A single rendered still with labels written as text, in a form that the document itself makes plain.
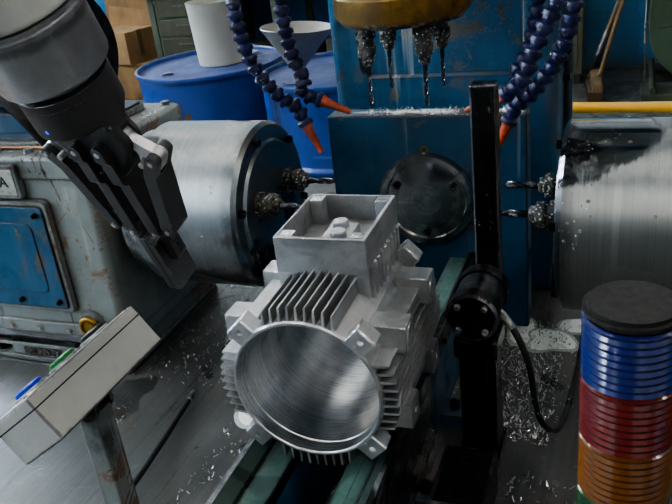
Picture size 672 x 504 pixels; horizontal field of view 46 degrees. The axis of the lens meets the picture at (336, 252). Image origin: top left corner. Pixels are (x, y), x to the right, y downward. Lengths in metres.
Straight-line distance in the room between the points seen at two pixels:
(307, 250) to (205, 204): 0.32
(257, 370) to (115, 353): 0.15
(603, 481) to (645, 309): 0.12
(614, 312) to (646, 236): 0.46
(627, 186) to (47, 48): 0.64
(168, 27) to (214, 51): 3.16
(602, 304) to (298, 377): 0.48
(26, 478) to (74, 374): 0.39
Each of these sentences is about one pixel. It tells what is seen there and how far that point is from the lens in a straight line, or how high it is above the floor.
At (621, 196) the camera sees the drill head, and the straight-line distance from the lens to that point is 0.95.
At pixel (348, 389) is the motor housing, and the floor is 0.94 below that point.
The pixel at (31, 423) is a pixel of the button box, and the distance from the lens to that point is 0.78.
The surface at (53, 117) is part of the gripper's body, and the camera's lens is 0.62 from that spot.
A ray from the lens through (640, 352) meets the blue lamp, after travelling 0.50.
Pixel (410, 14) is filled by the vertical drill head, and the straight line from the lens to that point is 0.99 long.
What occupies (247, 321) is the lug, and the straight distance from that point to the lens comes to 0.78.
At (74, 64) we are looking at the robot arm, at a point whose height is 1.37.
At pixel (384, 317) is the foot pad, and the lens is 0.78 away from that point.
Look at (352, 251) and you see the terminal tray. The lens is 0.79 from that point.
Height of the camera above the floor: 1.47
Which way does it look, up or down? 25 degrees down
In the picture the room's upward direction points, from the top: 7 degrees counter-clockwise
